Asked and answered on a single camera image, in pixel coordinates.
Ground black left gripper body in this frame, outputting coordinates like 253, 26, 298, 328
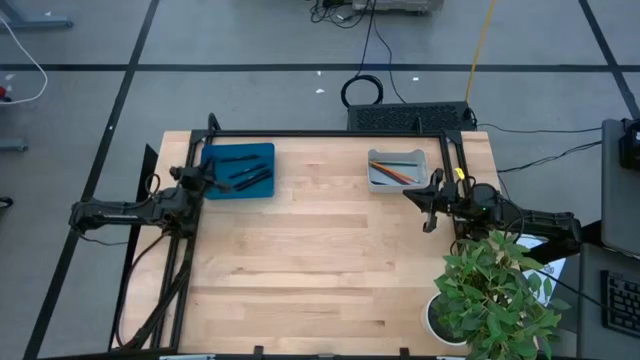
185, 160, 220, 199

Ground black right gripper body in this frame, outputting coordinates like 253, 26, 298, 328
423, 168, 459, 234

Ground orange pencil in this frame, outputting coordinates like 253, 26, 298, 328
368, 160, 420, 184

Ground white plastic bin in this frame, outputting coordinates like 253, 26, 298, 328
366, 148, 430, 195

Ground blue plastic tray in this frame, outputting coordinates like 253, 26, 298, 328
199, 142, 277, 201

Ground black triangular plate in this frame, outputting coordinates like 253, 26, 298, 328
140, 143, 161, 187

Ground black perforated computer case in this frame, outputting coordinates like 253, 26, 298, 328
346, 100, 477, 134

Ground white plant pot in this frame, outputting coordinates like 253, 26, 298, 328
423, 292, 470, 348

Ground green leafy plant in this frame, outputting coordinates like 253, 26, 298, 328
430, 228, 572, 360

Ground white paper sheet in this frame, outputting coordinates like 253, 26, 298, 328
514, 234, 567, 304

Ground black diagonal strut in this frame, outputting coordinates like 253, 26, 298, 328
529, 219, 604, 266

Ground grey desk with keyboard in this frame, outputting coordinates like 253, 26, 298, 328
576, 242, 640, 360

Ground silver device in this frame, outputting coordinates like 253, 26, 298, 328
351, 0, 445, 14

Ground grey desk foot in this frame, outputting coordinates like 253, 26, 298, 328
0, 0, 75, 30
0, 136, 30, 153

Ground black keyboard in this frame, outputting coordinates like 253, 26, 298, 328
600, 269, 640, 340

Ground black desktop device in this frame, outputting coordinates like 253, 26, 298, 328
618, 117, 640, 172

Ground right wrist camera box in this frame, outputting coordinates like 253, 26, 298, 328
439, 183, 459, 215

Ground black aluminium table frame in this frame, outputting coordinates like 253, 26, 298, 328
149, 112, 476, 357

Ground coiled black cable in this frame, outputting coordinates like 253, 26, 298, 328
340, 74, 385, 108

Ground black cable bundle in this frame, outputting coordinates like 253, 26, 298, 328
110, 232, 197, 351

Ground black floor cable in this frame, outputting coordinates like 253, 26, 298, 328
496, 140, 604, 175
476, 122, 604, 136
372, 19, 407, 105
355, 0, 377, 77

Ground yellow cable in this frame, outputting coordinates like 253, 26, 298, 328
463, 0, 498, 105

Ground white cable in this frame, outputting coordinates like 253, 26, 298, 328
0, 14, 50, 106

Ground tangled black cables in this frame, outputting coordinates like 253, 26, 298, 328
308, 0, 374, 30

